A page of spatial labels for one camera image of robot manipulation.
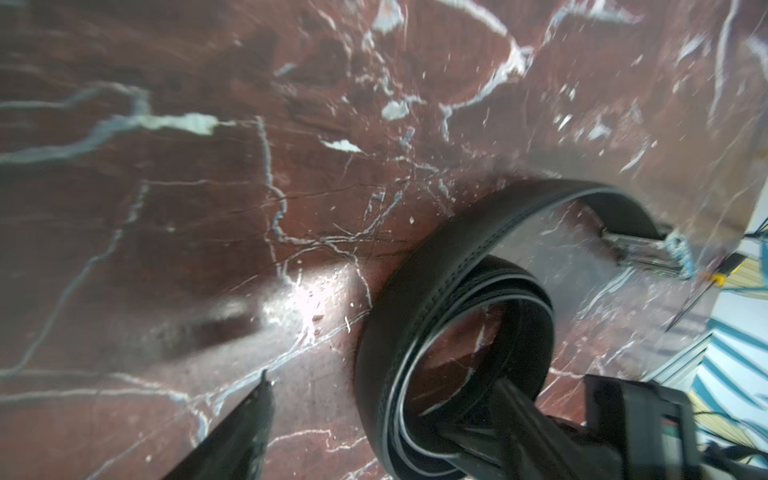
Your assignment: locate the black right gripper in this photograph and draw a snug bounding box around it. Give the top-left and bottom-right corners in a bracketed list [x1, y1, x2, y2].
[439, 375, 702, 479]

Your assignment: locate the yellow black screwdriver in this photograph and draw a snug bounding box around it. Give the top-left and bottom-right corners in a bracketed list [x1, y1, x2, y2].
[665, 252, 747, 332]

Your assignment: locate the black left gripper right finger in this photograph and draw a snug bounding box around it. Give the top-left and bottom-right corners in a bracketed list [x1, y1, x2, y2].
[490, 378, 600, 479]

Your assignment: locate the long black leather belt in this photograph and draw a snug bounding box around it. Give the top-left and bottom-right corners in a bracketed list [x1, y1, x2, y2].
[354, 179, 695, 479]

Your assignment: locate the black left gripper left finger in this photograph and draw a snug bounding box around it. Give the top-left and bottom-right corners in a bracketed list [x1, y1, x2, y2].
[164, 371, 275, 480]

